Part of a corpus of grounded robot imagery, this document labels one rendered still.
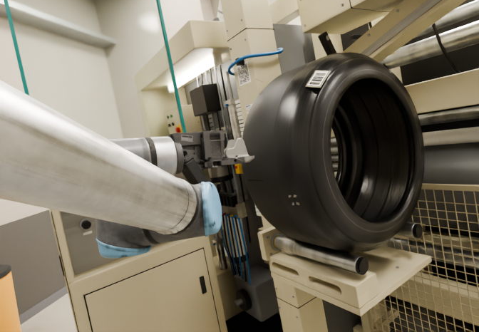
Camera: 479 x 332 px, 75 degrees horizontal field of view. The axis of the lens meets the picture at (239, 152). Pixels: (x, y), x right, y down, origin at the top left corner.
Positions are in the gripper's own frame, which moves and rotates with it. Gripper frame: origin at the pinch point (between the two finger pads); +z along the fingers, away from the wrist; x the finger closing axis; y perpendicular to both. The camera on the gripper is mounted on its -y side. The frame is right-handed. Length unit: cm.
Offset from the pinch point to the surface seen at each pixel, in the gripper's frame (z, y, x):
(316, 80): 14.8, 18.2, -10.2
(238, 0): 19, 56, 26
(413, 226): 51, -25, -11
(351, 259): 23.0, -28.2, -9.4
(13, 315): -65, -97, 214
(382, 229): 33.2, -21.8, -12.1
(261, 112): 9.1, 12.6, 5.2
